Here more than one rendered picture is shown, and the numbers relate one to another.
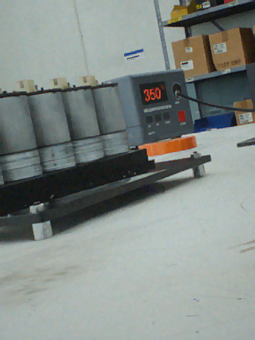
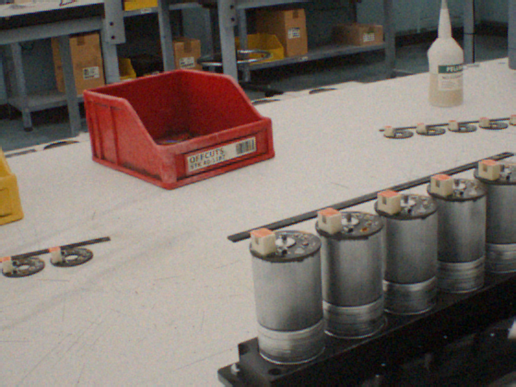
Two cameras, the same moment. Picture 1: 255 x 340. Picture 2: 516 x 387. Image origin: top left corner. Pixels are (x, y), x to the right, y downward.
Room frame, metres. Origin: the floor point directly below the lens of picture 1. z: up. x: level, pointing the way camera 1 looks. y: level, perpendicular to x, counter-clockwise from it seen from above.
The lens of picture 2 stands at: (0.08, -0.04, 0.92)
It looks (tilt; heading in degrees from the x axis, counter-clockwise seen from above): 18 degrees down; 28
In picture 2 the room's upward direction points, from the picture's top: 5 degrees counter-clockwise
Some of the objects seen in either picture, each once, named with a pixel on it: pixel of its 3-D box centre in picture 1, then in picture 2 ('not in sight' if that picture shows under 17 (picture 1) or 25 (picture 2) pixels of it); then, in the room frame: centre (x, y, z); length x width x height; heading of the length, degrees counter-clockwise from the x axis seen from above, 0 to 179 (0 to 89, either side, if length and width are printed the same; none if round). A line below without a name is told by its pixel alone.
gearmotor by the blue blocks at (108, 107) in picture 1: (105, 127); (500, 226); (0.40, 0.01, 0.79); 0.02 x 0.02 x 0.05
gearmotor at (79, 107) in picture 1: (77, 133); (455, 243); (0.37, 0.02, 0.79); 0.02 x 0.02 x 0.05
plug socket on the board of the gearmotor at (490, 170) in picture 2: (88, 82); (490, 169); (0.39, 0.01, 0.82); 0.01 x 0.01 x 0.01; 58
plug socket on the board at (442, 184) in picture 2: (59, 84); (443, 184); (0.37, 0.03, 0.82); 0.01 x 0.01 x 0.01; 58
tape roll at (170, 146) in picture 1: (168, 146); not in sight; (0.69, -0.05, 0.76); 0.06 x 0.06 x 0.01
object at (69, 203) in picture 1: (86, 195); (436, 348); (0.34, 0.02, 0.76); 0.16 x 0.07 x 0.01; 148
